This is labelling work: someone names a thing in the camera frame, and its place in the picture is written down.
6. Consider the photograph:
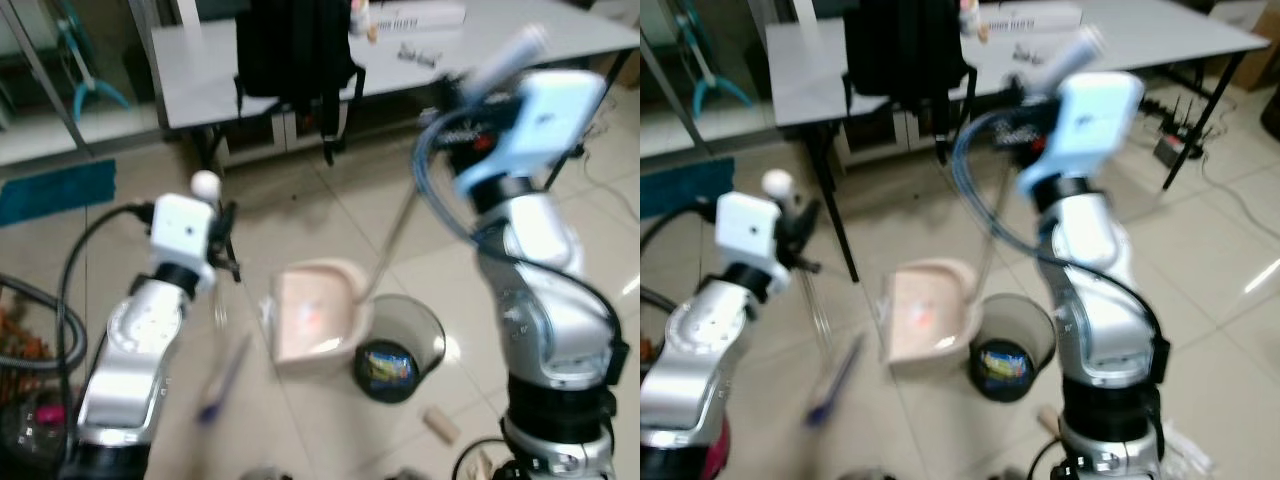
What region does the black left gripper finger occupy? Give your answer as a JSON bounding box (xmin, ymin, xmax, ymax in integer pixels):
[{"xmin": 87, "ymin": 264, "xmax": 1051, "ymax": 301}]
[
  {"xmin": 216, "ymin": 202, "xmax": 243, "ymax": 283},
  {"xmin": 794, "ymin": 198, "xmax": 825, "ymax": 276}
]

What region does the grey table with black legs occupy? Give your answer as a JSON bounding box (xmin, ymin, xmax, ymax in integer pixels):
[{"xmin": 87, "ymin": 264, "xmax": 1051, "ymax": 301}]
[
  {"xmin": 765, "ymin": 0, "xmax": 1271, "ymax": 284},
  {"xmin": 150, "ymin": 0, "xmax": 641, "ymax": 173}
]

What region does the broom with blue bristles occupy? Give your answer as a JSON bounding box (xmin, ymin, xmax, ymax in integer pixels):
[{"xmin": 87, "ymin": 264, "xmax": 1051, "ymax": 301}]
[
  {"xmin": 190, "ymin": 170, "xmax": 253, "ymax": 426},
  {"xmin": 762, "ymin": 169, "xmax": 867, "ymax": 429}
]

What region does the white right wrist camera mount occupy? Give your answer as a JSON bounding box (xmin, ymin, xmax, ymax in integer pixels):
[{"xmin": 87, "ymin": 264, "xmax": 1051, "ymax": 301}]
[
  {"xmin": 1017, "ymin": 71, "xmax": 1145, "ymax": 198},
  {"xmin": 455, "ymin": 69, "xmax": 608, "ymax": 198}
]

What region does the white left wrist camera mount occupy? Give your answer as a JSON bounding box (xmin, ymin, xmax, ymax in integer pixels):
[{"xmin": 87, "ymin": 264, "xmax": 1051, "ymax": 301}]
[
  {"xmin": 715, "ymin": 191, "xmax": 784, "ymax": 288},
  {"xmin": 149, "ymin": 194, "xmax": 218, "ymax": 293}
]

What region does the brown cardboard box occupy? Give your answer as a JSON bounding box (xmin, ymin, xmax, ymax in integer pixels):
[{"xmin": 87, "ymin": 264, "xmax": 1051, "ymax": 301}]
[{"xmin": 1229, "ymin": 38, "xmax": 1280, "ymax": 97}]

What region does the small cardboard roll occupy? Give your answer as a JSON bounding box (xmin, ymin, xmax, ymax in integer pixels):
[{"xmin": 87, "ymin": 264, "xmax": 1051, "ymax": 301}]
[{"xmin": 420, "ymin": 404, "xmax": 463, "ymax": 447}]

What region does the black router with antennas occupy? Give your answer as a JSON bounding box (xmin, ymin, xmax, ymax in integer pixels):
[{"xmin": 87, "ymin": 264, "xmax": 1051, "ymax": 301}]
[{"xmin": 1150, "ymin": 94, "xmax": 1217, "ymax": 168}]

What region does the blue floor mat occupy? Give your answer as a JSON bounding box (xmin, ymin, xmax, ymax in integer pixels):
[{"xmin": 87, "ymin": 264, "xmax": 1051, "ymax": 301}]
[
  {"xmin": 0, "ymin": 157, "xmax": 119, "ymax": 229},
  {"xmin": 640, "ymin": 156, "xmax": 737, "ymax": 222}
]

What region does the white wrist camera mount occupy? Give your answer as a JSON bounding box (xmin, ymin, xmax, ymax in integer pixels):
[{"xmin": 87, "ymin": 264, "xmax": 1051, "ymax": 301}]
[
  {"xmin": 149, "ymin": 194, "xmax": 218, "ymax": 293},
  {"xmin": 455, "ymin": 69, "xmax": 608, "ymax": 198},
  {"xmin": 1017, "ymin": 71, "xmax": 1145, "ymax": 198},
  {"xmin": 715, "ymin": 191, "xmax": 784, "ymax": 288}
]

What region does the pink long-handled dustpan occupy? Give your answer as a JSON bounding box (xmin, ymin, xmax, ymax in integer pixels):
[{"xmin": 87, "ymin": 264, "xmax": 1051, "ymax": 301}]
[
  {"xmin": 265, "ymin": 24, "xmax": 550, "ymax": 379},
  {"xmin": 878, "ymin": 24, "xmax": 1107, "ymax": 379}
]

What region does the teal stand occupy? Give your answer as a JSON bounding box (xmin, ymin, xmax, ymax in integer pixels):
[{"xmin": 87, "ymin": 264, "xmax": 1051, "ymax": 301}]
[
  {"xmin": 54, "ymin": 0, "xmax": 132, "ymax": 123},
  {"xmin": 664, "ymin": 0, "xmax": 757, "ymax": 113}
]

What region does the black mesh waste bin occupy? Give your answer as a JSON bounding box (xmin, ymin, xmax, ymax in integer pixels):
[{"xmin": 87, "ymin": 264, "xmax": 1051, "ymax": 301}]
[
  {"xmin": 967, "ymin": 292, "xmax": 1057, "ymax": 404},
  {"xmin": 352, "ymin": 294, "xmax": 447, "ymax": 405}
]

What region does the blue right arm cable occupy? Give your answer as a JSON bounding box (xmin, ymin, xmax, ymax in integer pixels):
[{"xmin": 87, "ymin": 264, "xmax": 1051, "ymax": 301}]
[
  {"xmin": 949, "ymin": 104, "xmax": 1047, "ymax": 257},
  {"xmin": 413, "ymin": 104, "xmax": 507, "ymax": 257}
]

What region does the black backpack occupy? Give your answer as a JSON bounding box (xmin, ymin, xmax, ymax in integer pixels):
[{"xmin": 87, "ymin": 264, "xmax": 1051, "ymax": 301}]
[
  {"xmin": 234, "ymin": 0, "xmax": 367, "ymax": 167},
  {"xmin": 844, "ymin": 0, "xmax": 978, "ymax": 167}
]

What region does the small white bottle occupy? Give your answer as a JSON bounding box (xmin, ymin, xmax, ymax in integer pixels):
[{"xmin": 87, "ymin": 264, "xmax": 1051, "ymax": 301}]
[
  {"xmin": 959, "ymin": 0, "xmax": 993, "ymax": 43},
  {"xmin": 349, "ymin": 0, "xmax": 382, "ymax": 43}
]

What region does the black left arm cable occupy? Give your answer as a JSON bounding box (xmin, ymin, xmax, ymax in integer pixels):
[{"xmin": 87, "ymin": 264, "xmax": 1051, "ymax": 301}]
[
  {"xmin": 52, "ymin": 200, "xmax": 159, "ymax": 471},
  {"xmin": 640, "ymin": 204, "xmax": 723, "ymax": 253}
]

